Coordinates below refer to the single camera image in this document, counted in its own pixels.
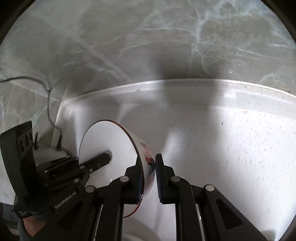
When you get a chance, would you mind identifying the white bowl red pattern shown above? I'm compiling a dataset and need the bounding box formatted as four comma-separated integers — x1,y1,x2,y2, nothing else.
78,119,156,219

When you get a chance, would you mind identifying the person's left hand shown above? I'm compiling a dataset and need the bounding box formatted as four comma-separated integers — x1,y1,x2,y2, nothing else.
23,216,48,237

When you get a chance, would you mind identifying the black power cable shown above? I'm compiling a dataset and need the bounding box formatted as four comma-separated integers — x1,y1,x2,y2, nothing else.
0,77,64,151

